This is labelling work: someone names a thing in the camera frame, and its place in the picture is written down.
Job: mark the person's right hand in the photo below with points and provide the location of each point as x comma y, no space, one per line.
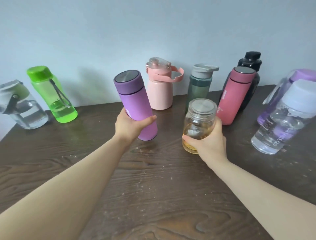
211,145

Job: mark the person's left hand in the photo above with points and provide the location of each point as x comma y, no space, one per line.
127,127

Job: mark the person's left thumb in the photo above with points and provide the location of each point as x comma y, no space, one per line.
145,122

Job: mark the person's right thumb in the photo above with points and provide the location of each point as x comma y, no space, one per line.
191,139

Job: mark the clear glass bottle steel lid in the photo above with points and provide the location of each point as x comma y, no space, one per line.
199,123

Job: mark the purple thermos bottle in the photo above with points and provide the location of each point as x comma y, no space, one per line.
135,105

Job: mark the person's right forearm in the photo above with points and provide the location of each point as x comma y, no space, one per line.
265,197

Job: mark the person's left forearm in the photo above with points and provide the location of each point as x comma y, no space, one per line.
55,195

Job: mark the dark green translucent bottle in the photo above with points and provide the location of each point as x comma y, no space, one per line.
198,85

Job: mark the coral pink thermos bottle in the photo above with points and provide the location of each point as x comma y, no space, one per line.
233,99

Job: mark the green translucent plastic bottle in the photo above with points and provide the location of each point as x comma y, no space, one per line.
55,99

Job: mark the black large bottle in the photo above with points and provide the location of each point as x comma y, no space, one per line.
250,66

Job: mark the clear bottle white lid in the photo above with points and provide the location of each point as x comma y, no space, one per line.
284,118

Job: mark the clear purple lidded bottle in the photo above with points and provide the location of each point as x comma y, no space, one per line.
279,96

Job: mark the clear bottle pale green lid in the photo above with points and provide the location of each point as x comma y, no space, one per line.
24,108

